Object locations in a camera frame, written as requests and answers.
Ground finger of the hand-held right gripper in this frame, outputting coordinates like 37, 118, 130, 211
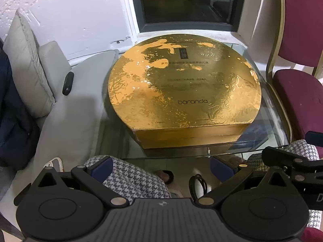
261, 146, 323, 182
304, 130, 323, 142

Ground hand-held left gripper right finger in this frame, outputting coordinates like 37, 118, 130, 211
196, 156, 291, 206

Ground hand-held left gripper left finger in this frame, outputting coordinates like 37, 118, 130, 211
31, 156, 129, 206

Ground round gold gift box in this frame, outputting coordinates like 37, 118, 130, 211
132, 121, 247, 157

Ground round gold box lid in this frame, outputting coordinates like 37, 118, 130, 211
108, 36, 262, 133

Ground glass desktop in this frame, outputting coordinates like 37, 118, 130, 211
68, 42, 290, 161

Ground person's right leg houndstooth trousers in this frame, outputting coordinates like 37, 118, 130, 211
246, 139, 323, 242

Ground person's leg houndstooth trousers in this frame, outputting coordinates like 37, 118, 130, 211
84, 155, 172, 204
246, 139, 323, 242

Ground person's left leg houndstooth trousers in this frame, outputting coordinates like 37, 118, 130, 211
84, 155, 172, 204

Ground maroon cloth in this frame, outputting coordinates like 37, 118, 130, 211
302, 227, 323, 242

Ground grey sofa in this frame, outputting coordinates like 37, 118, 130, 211
32, 49, 121, 170

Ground person's foot in black slipper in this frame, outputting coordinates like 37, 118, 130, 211
153, 170, 175, 185

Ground small black oblong object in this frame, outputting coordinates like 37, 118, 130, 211
62, 71, 74, 96

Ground dark blue jacket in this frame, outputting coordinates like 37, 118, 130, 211
0, 47, 40, 171

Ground small grey cushion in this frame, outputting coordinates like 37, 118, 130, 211
39, 40, 73, 97

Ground large grey pillow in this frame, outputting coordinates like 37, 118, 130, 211
2, 7, 56, 118

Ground black coiled cable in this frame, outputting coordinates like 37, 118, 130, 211
188, 175, 209, 202

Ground maroon chair with gold frame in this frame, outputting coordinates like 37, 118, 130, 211
265, 0, 323, 157

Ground dark window with white frame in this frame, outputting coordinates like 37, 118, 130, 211
121, 0, 248, 34

